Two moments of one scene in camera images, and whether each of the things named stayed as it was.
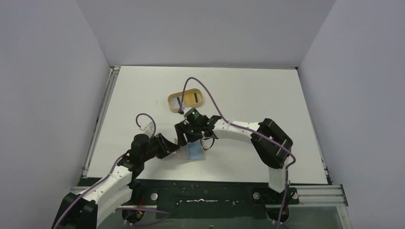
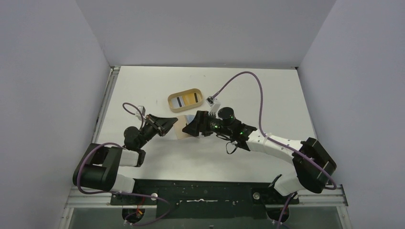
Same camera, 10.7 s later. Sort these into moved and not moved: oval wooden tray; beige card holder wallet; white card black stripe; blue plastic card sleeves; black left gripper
Moved: blue plastic card sleeves; black left gripper; beige card holder wallet
Not moved: white card black stripe; oval wooden tray
